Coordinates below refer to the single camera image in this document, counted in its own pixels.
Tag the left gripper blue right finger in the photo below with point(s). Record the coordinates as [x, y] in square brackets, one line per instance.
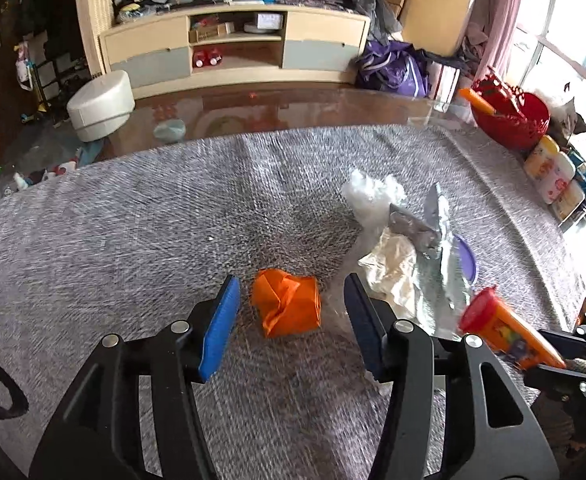
[367, 326]

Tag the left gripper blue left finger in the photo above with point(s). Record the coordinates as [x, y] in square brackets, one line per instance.
[219, 328]

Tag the orange paper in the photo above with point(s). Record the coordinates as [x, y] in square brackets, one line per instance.
[287, 304]

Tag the cream paper wrapper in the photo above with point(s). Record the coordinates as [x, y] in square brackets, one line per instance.
[388, 270]

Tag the silver foil snack bag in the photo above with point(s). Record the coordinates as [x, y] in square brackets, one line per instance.
[442, 292]

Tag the orange tube with red cap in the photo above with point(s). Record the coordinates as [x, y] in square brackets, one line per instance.
[492, 319]

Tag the purple plastic lid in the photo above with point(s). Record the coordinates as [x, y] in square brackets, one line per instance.
[467, 258]

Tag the white plastic bag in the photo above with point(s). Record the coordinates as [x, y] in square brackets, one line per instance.
[370, 198]

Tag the grey woven table cloth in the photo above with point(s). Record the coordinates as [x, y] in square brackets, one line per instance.
[129, 245]

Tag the cream small bottle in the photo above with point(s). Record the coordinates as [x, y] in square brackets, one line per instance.
[570, 198]

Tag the white lotion bottle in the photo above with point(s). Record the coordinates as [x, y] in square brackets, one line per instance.
[557, 178]

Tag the yellow-cap lotion bottle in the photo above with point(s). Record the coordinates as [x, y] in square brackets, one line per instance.
[540, 161]

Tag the white round stool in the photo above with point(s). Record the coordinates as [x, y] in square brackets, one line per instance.
[102, 106]

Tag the red plastic basket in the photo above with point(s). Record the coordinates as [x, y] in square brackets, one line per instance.
[513, 118]

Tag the beige TV cabinet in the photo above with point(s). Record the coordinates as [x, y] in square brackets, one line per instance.
[253, 43]

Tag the purple bag on floor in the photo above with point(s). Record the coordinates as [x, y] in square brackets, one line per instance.
[396, 67]

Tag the beige standing air conditioner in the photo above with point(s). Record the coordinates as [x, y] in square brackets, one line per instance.
[435, 25]

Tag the pink curtain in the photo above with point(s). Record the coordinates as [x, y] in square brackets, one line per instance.
[502, 16]

